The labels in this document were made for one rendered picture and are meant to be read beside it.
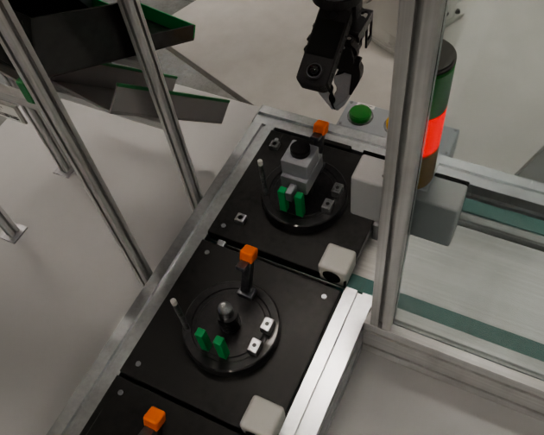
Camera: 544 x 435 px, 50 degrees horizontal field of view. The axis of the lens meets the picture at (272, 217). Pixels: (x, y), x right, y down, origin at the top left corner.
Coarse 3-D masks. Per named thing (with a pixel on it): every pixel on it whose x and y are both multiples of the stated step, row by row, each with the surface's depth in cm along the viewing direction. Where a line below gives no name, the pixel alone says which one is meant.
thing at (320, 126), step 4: (320, 120) 93; (316, 124) 92; (320, 124) 92; (324, 124) 92; (328, 124) 93; (316, 128) 93; (320, 128) 92; (324, 128) 92; (316, 132) 93; (320, 132) 93; (324, 132) 92; (312, 136) 92; (316, 136) 92; (320, 136) 92; (324, 136) 94; (316, 140) 92; (320, 140) 94; (324, 140) 95; (316, 144) 95; (320, 144) 94; (320, 148) 95; (320, 152) 95
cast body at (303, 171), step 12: (300, 144) 87; (288, 156) 88; (300, 156) 87; (312, 156) 87; (288, 168) 88; (300, 168) 87; (312, 168) 88; (288, 180) 90; (300, 180) 89; (312, 180) 90; (288, 192) 89
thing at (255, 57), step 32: (224, 0) 149; (256, 0) 148; (288, 0) 147; (224, 32) 142; (256, 32) 141; (288, 32) 140; (192, 64) 139; (224, 64) 135; (256, 64) 134; (288, 64) 133; (384, 64) 130; (256, 96) 128; (288, 96) 127; (320, 96) 126; (352, 96) 125; (384, 96) 124
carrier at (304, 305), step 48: (192, 288) 90; (240, 288) 85; (288, 288) 88; (144, 336) 86; (192, 336) 83; (240, 336) 82; (288, 336) 84; (144, 384) 82; (192, 384) 81; (240, 384) 80; (288, 384) 80
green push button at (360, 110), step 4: (360, 104) 108; (352, 108) 108; (356, 108) 108; (360, 108) 107; (364, 108) 107; (368, 108) 107; (352, 112) 107; (356, 112) 107; (360, 112) 107; (364, 112) 107; (368, 112) 107; (352, 116) 106; (356, 116) 106; (360, 116) 106; (364, 116) 106; (368, 116) 106; (352, 120) 107; (356, 120) 106; (360, 120) 106; (364, 120) 106; (368, 120) 107
